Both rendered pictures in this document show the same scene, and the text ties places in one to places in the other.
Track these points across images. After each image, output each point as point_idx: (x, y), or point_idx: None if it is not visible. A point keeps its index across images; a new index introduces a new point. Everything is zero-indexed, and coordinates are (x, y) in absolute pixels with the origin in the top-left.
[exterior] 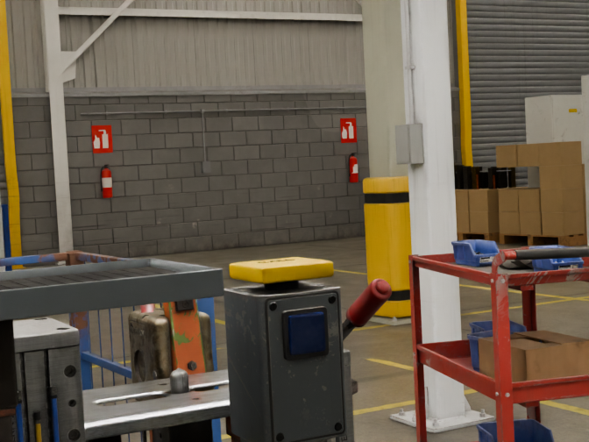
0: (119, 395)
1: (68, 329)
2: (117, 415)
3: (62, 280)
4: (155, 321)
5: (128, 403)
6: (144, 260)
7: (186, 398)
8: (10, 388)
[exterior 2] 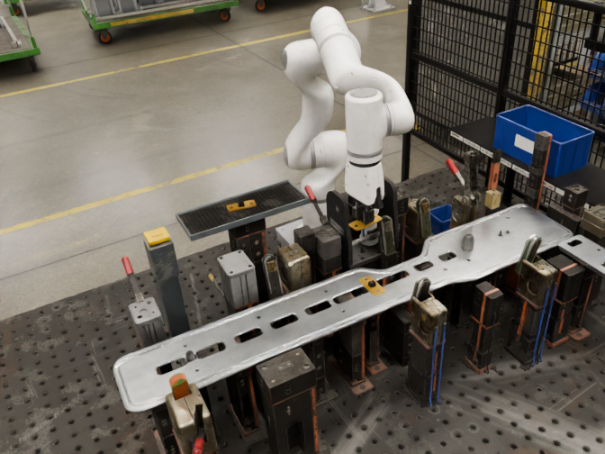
0: (216, 354)
1: (219, 257)
2: (215, 329)
3: (213, 221)
4: (194, 384)
5: (212, 342)
6: (193, 234)
7: (188, 347)
8: None
